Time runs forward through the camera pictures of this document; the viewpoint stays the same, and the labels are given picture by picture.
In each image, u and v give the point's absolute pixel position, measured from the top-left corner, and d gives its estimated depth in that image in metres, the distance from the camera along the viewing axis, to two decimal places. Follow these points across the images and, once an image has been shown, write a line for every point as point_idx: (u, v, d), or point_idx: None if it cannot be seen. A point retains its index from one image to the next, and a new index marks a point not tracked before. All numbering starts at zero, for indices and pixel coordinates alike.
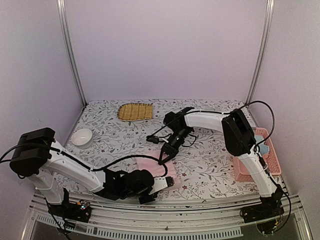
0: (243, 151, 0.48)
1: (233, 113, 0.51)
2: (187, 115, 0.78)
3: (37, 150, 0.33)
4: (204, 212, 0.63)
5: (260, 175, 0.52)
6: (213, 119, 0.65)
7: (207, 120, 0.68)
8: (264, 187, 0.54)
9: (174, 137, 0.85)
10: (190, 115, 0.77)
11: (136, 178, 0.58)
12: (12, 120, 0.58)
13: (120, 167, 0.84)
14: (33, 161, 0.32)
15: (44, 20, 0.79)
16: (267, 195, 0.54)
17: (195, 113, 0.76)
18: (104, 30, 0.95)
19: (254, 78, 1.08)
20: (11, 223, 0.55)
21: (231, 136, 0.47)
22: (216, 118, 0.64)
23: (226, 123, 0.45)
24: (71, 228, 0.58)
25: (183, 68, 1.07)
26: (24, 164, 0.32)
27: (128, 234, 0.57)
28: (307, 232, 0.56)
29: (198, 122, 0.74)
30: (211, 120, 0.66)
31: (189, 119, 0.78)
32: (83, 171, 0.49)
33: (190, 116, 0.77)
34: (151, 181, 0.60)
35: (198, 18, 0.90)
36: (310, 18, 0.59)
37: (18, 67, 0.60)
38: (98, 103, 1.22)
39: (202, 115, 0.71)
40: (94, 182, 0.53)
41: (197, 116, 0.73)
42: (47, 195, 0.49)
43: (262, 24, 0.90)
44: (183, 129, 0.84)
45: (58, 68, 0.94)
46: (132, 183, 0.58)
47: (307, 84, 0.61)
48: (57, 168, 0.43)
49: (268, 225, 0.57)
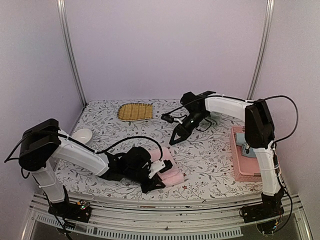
0: (261, 145, 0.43)
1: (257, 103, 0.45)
2: (207, 100, 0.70)
3: (48, 138, 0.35)
4: (204, 212, 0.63)
5: (269, 173, 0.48)
6: (234, 105, 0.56)
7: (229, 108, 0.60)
8: (268, 186, 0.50)
9: (188, 119, 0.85)
10: (210, 100, 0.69)
11: (135, 152, 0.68)
12: (12, 121, 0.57)
13: (118, 148, 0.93)
14: (47, 147, 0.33)
15: (44, 21, 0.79)
16: (270, 194, 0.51)
17: (215, 98, 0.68)
18: (104, 30, 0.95)
19: (254, 79, 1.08)
20: (11, 223, 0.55)
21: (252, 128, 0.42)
22: (237, 105, 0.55)
23: (251, 113, 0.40)
24: (71, 228, 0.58)
25: (183, 68, 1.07)
26: (36, 154, 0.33)
27: (128, 234, 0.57)
28: (307, 232, 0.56)
29: (219, 107, 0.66)
30: (233, 108, 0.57)
31: (209, 104, 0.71)
32: (88, 154, 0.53)
33: (210, 101, 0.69)
34: (148, 155, 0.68)
35: (198, 18, 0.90)
36: (310, 18, 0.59)
37: (18, 68, 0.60)
38: (98, 103, 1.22)
39: (223, 101, 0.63)
40: (99, 162, 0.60)
41: (218, 102, 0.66)
42: (50, 193, 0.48)
43: (262, 24, 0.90)
44: (199, 113, 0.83)
45: (58, 68, 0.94)
46: (132, 157, 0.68)
47: (307, 84, 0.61)
48: (66, 154, 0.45)
49: (269, 225, 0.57)
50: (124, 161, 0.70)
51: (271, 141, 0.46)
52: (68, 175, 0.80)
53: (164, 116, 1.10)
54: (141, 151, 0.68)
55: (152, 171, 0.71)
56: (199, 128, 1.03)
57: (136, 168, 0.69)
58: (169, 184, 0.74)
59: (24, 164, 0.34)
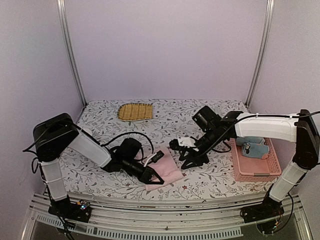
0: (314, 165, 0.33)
1: (304, 115, 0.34)
2: (237, 124, 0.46)
3: (68, 127, 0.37)
4: (204, 212, 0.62)
5: (290, 185, 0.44)
6: (282, 127, 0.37)
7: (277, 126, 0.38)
8: (278, 192, 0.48)
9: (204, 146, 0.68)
10: (242, 123, 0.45)
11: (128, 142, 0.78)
12: (12, 121, 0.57)
13: (114, 143, 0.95)
14: (69, 134, 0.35)
15: (44, 20, 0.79)
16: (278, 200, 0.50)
17: (248, 120, 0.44)
18: (104, 30, 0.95)
19: (254, 78, 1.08)
20: (11, 223, 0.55)
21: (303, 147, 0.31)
22: (281, 123, 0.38)
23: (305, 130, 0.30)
24: (71, 228, 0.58)
25: (182, 68, 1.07)
26: (58, 142, 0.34)
27: (128, 234, 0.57)
28: (307, 232, 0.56)
29: (259, 132, 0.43)
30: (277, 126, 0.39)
31: (240, 131, 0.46)
32: (97, 145, 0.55)
33: (243, 124, 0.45)
34: (139, 143, 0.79)
35: (198, 18, 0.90)
36: (310, 18, 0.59)
37: (18, 67, 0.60)
38: (98, 103, 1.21)
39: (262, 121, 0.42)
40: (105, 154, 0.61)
41: (255, 124, 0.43)
42: (53, 189, 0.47)
43: (262, 24, 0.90)
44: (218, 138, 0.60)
45: (58, 68, 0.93)
46: (125, 146, 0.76)
47: (308, 84, 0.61)
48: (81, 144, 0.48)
49: (269, 225, 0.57)
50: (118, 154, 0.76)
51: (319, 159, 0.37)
52: (68, 175, 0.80)
53: (164, 116, 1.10)
54: (133, 141, 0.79)
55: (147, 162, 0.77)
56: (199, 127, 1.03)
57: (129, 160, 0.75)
58: (167, 180, 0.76)
59: (41, 154, 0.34)
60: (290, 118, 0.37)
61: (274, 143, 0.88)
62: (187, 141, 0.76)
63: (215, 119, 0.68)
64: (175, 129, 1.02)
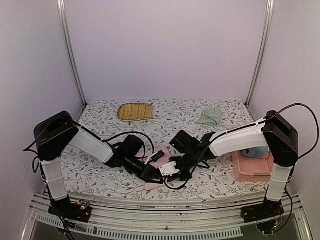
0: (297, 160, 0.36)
1: (269, 118, 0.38)
2: (212, 145, 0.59)
3: (68, 125, 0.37)
4: (204, 212, 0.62)
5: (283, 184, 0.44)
6: (250, 135, 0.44)
7: (249, 138, 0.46)
8: (273, 193, 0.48)
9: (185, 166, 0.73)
10: (215, 143, 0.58)
11: (131, 139, 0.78)
12: (12, 120, 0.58)
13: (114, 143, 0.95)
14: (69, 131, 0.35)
15: (44, 20, 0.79)
16: (275, 200, 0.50)
17: (220, 139, 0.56)
18: (104, 30, 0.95)
19: (254, 78, 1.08)
20: (11, 223, 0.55)
21: (275, 148, 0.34)
22: (250, 134, 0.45)
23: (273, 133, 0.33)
24: (71, 228, 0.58)
25: (182, 68, 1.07)
26: (58, 140, 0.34)
27: (128, 234, 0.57)
28: (307, 232, 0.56)
29: (237, 146, 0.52)
30: (248, 138, 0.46)
31: (219, 149, 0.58)
32: (97, 141, 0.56)
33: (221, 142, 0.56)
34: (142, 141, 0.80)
35: (198, 18, 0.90)
36: (310, 19, 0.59)
37: (18, 68, 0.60)
38: (98, 103, 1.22)
39: (232, 137, 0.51)
40: (106, 150, 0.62)
41: (226, 141, 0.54)
42: (53, 189, 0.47)
43: (262, 24, 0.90)
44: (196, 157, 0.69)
45: (57, 68, 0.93)
46: (128, 143, 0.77)
47: (307, 84, 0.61)
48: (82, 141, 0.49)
49: (269, 225, 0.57)
50: (122, 151, 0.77)
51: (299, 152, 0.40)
52: (68, 175, 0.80)
53: (164, 116, 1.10)
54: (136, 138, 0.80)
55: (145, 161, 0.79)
56: (199, 127, 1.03)
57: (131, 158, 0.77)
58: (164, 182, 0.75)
59: (42, 153, 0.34)
60: (256, 126, 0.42)
61: None
62: (169, 169, 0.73)
63: (192, 142, 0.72)
64: (175, 129, 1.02)
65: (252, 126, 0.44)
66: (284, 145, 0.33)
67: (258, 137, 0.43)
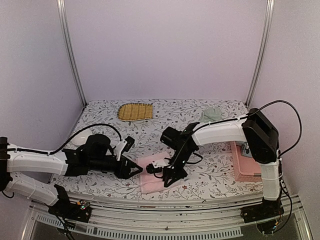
0: (268, 158, 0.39)
1: (251, 114, 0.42)
2: (194, 134, 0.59)
3: None
4: (204, 212, 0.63)
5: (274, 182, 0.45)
6: (232, 129, 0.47)
7: (230, 133, 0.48)
8: (270, 192, 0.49)
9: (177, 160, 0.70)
10: (198, 133, 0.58)
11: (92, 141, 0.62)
12: (12, 121, 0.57)
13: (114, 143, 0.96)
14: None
15: (44, 20, 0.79)
16: (272, 200, 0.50)
17: (202, 129, 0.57)
18: (104, 30, 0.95)
19: (254, 78, 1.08)
20: (10, 223, 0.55)
21: (254, 143, 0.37)
22: (232, 127, 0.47)
23: (252, 130, 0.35)
24: (71, 228, 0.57)
25: (183, 68, 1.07)
26: None
27: (128, 234, 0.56)
28: (307, 232, 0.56)
29: (216, 137, 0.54)
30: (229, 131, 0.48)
31: (198, 140, 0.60)
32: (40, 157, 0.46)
33: (200, 133, 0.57)
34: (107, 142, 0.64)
35: (198, 18, 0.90)
36: (310, 19, 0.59)
37: (18, 68, 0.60)
38: (98, 103, 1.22)
39: (212, 129, 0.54)
40: (56, 164, 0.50)
41: (207, 132, 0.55)
42: (41, 198, 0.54)
43: (262, 24, 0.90)
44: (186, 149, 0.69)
45: (57, 68, 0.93)
46: (89, 148, 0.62)
47: (308, 84, 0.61)
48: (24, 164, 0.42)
49: (269, 225, 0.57)
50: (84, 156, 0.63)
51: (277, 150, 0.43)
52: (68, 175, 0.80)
53: (164, 116, 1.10)
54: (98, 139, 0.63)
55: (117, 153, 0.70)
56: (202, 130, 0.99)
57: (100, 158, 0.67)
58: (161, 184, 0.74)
59: None
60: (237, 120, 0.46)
61: None
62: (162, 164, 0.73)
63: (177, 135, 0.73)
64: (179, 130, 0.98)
65: (234, 121, 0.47)
66: (261, 142, 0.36)
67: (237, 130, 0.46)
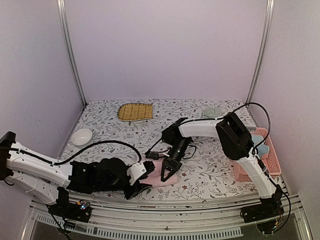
0: (242, 154, 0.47)
1: (227, 116, 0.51)
2: (181, 126, 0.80)
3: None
4: (204, 212, 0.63)
5: (260, 176, 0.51)
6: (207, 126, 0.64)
7: (204, 129, 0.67)
8: (263, 189, 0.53)
9: (176, 152, 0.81)
10: (183, 125, 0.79)
11: (104, 167, 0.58)
12: (12, 121, 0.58)
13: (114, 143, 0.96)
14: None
15: (44, 20, 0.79)
16: (267, 197, 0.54)
17: (187, 123, 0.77)
18: (104, 31, 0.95)
19: (254, 78, 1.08)
20: (11, 223, 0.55)
21: (224, 139, 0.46)
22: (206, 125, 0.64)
23: (222, 128, 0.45)
24: (71, 228, 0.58)
25: (183, 68, 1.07)
26: None
27: (128, 234, 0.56)
28: (307, 231, 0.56)
29: (195, 131, 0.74)
30: (204, 128, 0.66)
31: (184, 131, 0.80)
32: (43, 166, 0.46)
33: (185, 126, 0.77)
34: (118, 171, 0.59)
35: (198, 18, 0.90)
36: (310, 19, 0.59)
37: (18, 68, 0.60)
38: (98, 103, 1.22)
39: (195, 124, 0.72)
40: (58, 177, 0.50)
41: (190, 126, 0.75)
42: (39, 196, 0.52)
43: (262, 24, 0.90)
44: (182, 141, 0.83)
45: (57, 68, 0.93)
46: (101, 174, 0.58)
47: (307, 83, 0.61)
48: (22, 167, 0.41)
49: (269, 225, 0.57)
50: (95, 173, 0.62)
51: (251, 148, 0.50)
52: None
53: (164, 116, 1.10)
54: (111, 166, 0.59)
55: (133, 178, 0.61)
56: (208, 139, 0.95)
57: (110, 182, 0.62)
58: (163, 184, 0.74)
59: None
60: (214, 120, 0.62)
61: (274, 143, 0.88)
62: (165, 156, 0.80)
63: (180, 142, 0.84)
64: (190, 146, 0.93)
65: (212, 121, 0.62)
66: (229, 139, 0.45)
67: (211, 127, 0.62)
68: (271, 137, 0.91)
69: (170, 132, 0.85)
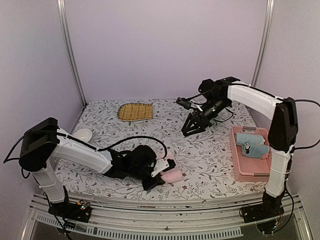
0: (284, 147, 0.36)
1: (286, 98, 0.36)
2: (231, 88, 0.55)
3: (46, 138, 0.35)
4: (204, 212, 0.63)
5: (280, 176, 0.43)
6: (263, 102, 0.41)
7: (257, 102, 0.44)
8: (275, 187, 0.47)
9: (209, 110, 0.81)
10: (235, 88, 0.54)
11: (142, 151, 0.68)
12: (12, 121, 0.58)
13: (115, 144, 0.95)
14: (47, 147, 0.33)
15: (44, 21, 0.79)
16: (272, 195, 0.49)
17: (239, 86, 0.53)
18: (104, 31, 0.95)
19: (254, 78, 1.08)
20: (11, 223, 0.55)
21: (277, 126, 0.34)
22: (265, 100, 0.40)
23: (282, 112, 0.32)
24: (71, 228, 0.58)
25: (183, 67, 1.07)
26: (39, 152, 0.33)
27: (128, 234, 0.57)
28: (307, 232, 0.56)
29: (247, 99, 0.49)
30: (260, 102, 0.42)
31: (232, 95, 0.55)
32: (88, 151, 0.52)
33: (235, 89, 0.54)
34: (153, 155, 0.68)
35: (197, 18, 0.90)
36: (310, 19, 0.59)
37: (18, 68, 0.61)
38: (98, 103, 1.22)
39: (251, 92, 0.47)
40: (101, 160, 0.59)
41: (240, 92, 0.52)
42: (49, 193, 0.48)
43: (262, 24, 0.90)
44: (221, 102, 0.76)
45: (57, 68, 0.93)
46: (138, 155, 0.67)
47: (308, 84, 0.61)
48: (69, 153, 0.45)
49: (269, 225, 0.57)
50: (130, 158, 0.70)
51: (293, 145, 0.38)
52: (68, 175, 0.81)
53: (164, 116, 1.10)
54: (147, 150, 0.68)
55: (156, 170, 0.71)
56: (211, 142, 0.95)
57: (141, 165, 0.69)
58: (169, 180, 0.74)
59: (29, 161, 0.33)
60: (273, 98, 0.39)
61: None
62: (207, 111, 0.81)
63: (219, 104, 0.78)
64: (195, 148, 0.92)
65: (273, 97, 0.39)
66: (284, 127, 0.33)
67: (269, 107, 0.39)
68: (271, 137, 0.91)
69: (214, 92, 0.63)
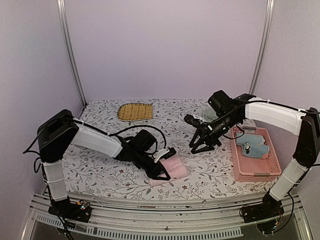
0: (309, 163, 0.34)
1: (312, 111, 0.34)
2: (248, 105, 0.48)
3: (67, 125, 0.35)
4: (204, 212, 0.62)
5: (289, 184, 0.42)
6: (288, 117, 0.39)
7: (282, 117, 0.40)
8: (280, 192, 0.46)
9: (218, 126, 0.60)
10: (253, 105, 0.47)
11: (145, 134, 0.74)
12: (12, 121, 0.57)
13: None
14: (70, 132, 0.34)
15: (44, 21, 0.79)
16: (274, 197, 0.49)
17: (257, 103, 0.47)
18: (104, 31, 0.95)
19: (254, 78, 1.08)
20: (11, 223, 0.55)
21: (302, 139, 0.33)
22: (289, 115, 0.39)
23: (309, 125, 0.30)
24: (71, 228, 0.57)
25: (182, 67, 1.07)
26: (63, 139, 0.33)
27: (128, 234, 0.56)
28: (307, 231, 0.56)
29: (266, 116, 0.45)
30: (284, 117, 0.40)
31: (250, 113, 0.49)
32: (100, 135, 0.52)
33: (253, 106, 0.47)
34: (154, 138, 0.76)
35: (197, 19, 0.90)
36: (310, 19, 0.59)
37: (18, 68, 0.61)
38: (98, 103, 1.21)
39: (274, 109, 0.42)
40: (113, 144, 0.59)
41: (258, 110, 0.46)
42: (54, 190, 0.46)
43: (262, 24, 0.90)
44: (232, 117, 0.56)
45: (57, 68, 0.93)
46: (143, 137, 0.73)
47: (308, 84, 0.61)
48: (84, 138, 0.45)
49: (269, 225, 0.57)
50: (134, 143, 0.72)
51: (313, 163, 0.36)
52: (68, 175, 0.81)
53: (164, 116, 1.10)
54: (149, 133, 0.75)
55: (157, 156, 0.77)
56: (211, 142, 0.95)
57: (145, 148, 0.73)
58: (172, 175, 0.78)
59: (51, 151, 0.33)
60: (297, 111, 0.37)
61: (274, 142, 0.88)
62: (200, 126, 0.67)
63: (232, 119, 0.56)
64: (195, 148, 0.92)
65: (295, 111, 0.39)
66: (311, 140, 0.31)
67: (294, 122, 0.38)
68: (271, 137, 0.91)
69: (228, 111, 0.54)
